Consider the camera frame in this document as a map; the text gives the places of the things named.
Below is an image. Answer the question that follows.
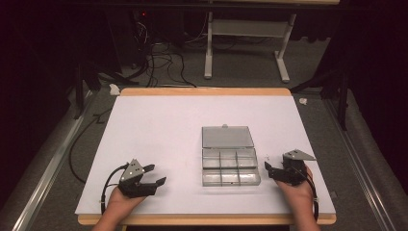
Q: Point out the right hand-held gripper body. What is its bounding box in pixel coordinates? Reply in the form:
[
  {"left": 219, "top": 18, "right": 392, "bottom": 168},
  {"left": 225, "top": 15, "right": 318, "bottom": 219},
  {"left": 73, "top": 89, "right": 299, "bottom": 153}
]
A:
[{"left": 274, "top": 148, "right": 318, "bottom": 187}]

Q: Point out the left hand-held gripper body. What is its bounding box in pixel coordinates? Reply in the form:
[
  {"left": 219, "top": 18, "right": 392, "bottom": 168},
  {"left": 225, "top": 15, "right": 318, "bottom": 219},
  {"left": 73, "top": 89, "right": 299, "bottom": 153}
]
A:
[{"left": 117, "top": 158, "right": 159, "bottom": 198}]

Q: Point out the person's right hand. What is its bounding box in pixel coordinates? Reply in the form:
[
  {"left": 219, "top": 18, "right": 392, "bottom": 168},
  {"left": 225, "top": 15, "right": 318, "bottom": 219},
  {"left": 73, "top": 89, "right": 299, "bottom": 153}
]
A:
[{"left": 274, "top": 166, "right": 315, "bottom": 211}]

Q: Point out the person's left hand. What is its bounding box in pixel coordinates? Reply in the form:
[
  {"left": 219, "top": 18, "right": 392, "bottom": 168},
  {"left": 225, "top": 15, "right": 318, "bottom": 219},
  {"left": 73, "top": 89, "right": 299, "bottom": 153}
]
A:
[{"left": 106, "top": 187, "right": 147, "bottom": 223}]

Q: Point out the white table mat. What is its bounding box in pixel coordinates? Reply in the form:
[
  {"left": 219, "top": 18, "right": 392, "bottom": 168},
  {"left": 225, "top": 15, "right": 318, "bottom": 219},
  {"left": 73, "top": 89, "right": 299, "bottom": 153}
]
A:
[{"left": 74, "top": 94, "right": 337, "bottom": 216}]

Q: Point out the clear plastic compartment box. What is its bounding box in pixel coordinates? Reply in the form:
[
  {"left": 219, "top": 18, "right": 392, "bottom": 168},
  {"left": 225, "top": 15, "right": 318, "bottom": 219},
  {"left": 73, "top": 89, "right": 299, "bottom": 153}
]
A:
[{"left": 200, "top": 123, "right": 262, "bottom": 188}]

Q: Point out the black metal stand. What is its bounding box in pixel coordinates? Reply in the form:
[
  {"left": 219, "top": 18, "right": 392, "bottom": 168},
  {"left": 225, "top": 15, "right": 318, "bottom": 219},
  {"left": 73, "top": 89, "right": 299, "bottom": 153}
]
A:
[
  {"left": 72, "top": 61, "right": 140, "bottom": 120},
  {"left": 289, "top": 68, "right": 351, "bottom": 132}
]

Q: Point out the wooden table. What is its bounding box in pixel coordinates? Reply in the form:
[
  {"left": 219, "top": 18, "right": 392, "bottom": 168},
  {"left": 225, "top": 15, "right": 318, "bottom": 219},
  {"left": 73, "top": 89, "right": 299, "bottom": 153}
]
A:
[{"left": 77, "top": 87, "right": 338, "bottom": 226}]

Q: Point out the dark computer tower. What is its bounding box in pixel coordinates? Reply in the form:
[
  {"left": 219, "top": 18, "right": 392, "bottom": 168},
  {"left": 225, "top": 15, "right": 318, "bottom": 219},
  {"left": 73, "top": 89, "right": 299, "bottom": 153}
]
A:
[{"left": 129, "top": 9, "right": 153, "bottom": 70}]

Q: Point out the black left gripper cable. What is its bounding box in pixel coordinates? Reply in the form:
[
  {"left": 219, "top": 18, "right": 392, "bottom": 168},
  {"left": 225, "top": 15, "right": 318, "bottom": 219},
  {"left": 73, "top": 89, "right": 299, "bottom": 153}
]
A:
[{"left": 100, "top": 163, "right": 130, "bottom": 215}]

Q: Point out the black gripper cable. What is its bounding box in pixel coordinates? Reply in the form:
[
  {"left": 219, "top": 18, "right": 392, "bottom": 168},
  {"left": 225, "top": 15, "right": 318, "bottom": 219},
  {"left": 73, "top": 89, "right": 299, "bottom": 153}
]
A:
[
  {"left": 296, "top": 167, "right": 320, "bottom": 222},
  {"left": 100, "top": 163, "right": 130, "bottom": 215}
]

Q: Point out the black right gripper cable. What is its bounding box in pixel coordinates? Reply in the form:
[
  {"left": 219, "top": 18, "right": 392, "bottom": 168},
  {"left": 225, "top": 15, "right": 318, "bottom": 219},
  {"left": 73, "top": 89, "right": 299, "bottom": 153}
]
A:
[{"left": 296, "top": 167, "right": 320, "bottom": 222}]

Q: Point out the metal floor rail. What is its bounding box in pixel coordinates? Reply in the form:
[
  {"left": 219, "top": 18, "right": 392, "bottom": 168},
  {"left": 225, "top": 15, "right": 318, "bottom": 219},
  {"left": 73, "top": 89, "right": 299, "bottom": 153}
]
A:
[
  {"left": 12, "top": 90, "right": 99, "bottom": 231},
  {"left": 322, "top": 98, "right": 398, "bottom": 231}
]

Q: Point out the black floor cable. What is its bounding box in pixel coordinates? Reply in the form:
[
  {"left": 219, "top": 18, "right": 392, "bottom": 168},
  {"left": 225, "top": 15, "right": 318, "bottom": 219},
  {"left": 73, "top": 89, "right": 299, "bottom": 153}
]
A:
[{"left": 68, "top": 108, "right": 114, "bottom": 185}]

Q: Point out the tangle of black floor cables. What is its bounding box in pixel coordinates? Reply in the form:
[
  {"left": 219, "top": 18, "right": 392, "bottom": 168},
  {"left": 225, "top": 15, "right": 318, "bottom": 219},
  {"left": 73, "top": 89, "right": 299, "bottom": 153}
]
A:
[{"left": 129, "top": 17, "right": 211, "bottom": 89}]

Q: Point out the white metal desk frame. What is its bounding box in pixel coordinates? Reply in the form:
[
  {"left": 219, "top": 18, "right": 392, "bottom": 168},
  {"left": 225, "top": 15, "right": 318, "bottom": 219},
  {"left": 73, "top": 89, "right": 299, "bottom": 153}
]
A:
[{"left": 203, "top": 12, "right": 298, "bottom": 85}]

